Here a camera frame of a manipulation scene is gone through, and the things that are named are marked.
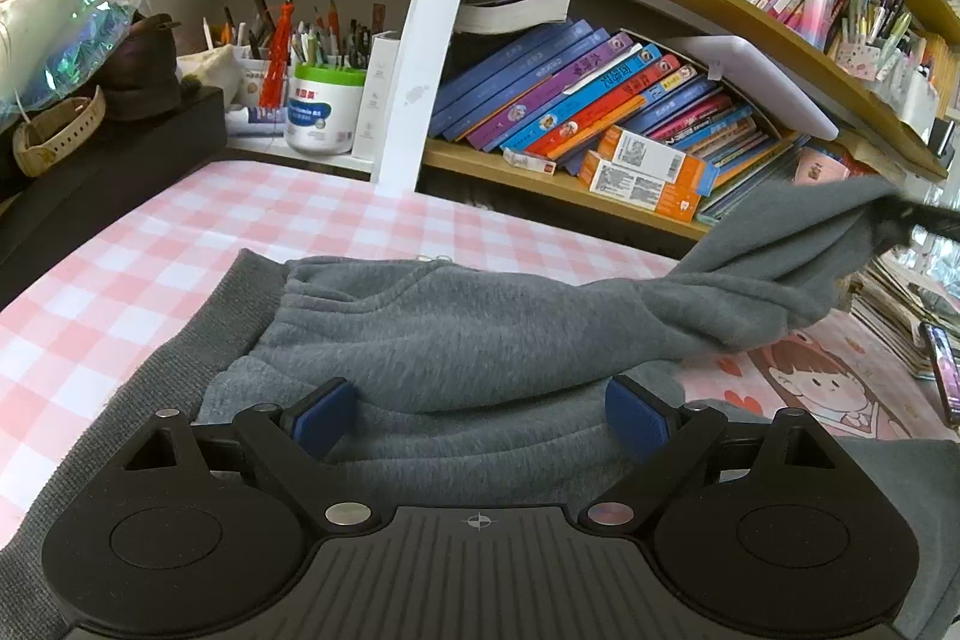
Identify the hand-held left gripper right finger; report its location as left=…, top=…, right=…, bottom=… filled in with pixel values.
left=577, top=374, right=845, bottom=532

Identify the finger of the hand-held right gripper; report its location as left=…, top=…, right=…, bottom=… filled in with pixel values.
left=870, top=197, right=960, bottom=250

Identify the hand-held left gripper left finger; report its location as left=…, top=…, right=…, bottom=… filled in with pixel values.
left=124, top=377, right=387, bottom=536

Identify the grey sweatshirt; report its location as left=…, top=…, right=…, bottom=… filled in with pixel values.
left=0, top=175, right=960, bottom=640

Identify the stack of magazines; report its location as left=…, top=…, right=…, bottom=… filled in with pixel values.
left=851, top=250, right=960, bottom=378

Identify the pink printed container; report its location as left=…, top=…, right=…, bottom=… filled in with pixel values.
left=793, top=147, right=852, bottom=185

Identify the smartphone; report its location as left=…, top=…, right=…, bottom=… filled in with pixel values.
left=922, top=323, right=960, bottom=423

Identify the pink pen holder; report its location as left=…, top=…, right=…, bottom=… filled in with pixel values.
left=832, top=0, right=920, bottom=82

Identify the white tablet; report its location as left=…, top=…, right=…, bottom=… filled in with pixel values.
left=664, top=36, right=839, bottom=140

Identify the wooden bookshelf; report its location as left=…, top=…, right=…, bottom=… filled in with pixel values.
left=75, top=0, right=960, bottom=244

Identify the pink gradient bottle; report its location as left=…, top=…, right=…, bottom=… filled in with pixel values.
left=802, top=0, right=837, bottom=49

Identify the pink checked printed table mat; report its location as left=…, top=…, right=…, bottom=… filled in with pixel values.
left=0, top=160, right=960, bottom=521

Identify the small white red box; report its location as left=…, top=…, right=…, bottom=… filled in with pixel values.
left=502, top=149, right=557, bottom=176

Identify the white canister with green lid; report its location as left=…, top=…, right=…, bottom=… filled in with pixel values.
left=285, top=62, right=368, bottom=155

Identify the white blue tube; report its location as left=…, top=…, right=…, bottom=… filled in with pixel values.
left=229, top=107, right=286, bottom=133

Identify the black box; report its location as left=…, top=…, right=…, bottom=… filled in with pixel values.
left=0, top=85, right=230, bottom=311

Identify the tall white box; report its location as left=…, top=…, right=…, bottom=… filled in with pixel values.
left=352, top=31, right=402, bottom=161

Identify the white pen cup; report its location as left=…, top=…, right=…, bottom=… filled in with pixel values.
left=240, top=56, right=290, bottom=112

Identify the row of blue purple books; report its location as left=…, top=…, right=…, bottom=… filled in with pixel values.
left=427, top=21, right=803, bottom=221

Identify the bunch of pens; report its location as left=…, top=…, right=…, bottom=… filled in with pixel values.
left=202, top=0, right=374, bottom=73

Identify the red tassel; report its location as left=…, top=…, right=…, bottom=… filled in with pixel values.
left=259, top=0, right=316, bottom=109

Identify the beige wristwatch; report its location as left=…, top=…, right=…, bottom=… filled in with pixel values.
left=13, top=85, right=106, bottom=176

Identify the dark brown leather bag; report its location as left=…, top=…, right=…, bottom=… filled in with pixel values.
left=97, top=14, right=185, bottom=120

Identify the thick white-paged book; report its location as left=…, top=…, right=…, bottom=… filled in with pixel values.
left=454, top=0, right=575, bottom=35

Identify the iridescent plastic bag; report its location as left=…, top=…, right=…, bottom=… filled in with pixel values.
left=0, top=0, right=143, bottom=116

